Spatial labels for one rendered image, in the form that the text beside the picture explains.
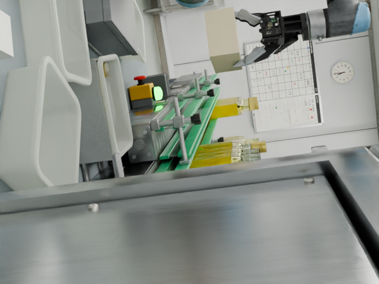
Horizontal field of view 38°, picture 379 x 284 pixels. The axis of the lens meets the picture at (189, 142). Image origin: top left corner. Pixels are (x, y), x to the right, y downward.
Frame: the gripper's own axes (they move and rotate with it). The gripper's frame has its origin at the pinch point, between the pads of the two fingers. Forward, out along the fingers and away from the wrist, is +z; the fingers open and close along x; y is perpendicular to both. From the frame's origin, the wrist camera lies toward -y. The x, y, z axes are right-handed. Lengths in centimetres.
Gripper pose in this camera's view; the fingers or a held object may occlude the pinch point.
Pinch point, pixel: (229, 40)
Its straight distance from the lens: 149.0
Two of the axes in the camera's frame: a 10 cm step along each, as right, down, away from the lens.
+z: -9.8, 1.3, 1.3
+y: -1.5, -1.4, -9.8
